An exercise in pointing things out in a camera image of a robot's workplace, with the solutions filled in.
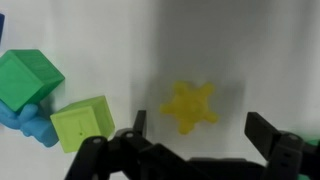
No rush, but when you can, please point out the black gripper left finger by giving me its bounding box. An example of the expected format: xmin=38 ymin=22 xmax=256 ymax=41
xmin=64 ymin=109 xmax=214 ymax=180

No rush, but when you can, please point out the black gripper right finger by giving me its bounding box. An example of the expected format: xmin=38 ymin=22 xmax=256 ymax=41
xmin=244 ymin=111 xmax=320 ymax=180

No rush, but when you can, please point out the yellow spiky plastic toy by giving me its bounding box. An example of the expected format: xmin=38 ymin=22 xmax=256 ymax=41
xmin=159 ymin=80 xmax=220 ymax=136

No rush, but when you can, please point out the light blue toy figure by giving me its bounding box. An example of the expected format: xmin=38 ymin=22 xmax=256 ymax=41
xmin=0 ymin=99 xmax=60 ymax=148

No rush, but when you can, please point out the light green cube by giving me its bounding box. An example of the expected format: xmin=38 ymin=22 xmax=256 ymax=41
xmin=49 ymin=95 xmax=116 ymax=154

